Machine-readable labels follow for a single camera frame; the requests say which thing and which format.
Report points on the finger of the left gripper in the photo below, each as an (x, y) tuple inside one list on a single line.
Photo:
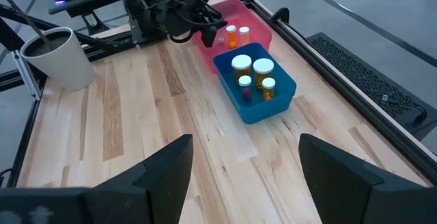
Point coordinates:
[(209, 36), (222, 23)]

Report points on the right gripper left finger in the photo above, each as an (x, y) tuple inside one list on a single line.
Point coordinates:
[(153, 193)]

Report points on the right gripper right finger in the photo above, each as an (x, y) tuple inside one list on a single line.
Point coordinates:
[(348, 196)]

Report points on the small orange pill bottle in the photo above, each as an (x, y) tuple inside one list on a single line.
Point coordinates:
[(268, 83), (231, 29)]

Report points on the pink pill bottle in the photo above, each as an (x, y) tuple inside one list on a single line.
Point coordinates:
[(244, 30)]

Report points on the large orange pill bottle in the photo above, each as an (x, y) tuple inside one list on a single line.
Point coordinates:
[(263, 66), (241, 63)]

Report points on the purple bottle red pills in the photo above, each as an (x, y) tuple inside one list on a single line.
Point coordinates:
[(245, 80)]

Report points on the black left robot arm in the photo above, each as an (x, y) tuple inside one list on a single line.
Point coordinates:
[(143, 5)]

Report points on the pink plastic bin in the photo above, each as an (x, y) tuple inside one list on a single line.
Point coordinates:
[(259, 32)]

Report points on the blue plastic bin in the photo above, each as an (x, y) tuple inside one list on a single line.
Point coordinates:
[(259, 109)]

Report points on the black side desk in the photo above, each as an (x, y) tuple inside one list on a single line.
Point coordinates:
[(95, 0)]

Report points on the white plant pot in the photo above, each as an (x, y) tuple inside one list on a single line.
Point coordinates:
[(61, 67)]

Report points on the black aluminium table frame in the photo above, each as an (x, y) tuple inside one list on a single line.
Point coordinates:
[(341, 84)]

